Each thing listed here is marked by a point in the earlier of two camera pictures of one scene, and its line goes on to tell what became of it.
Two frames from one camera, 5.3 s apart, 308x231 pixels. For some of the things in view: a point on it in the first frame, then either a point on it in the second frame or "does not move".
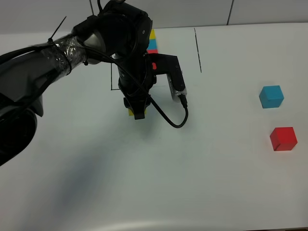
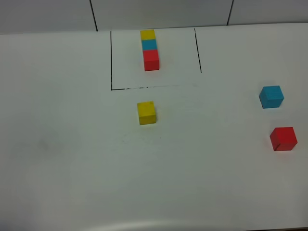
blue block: [271, 96] does not move
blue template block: [152, 44] does not move
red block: [283, 138] does not move
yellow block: [130, 113] → [147, 112]
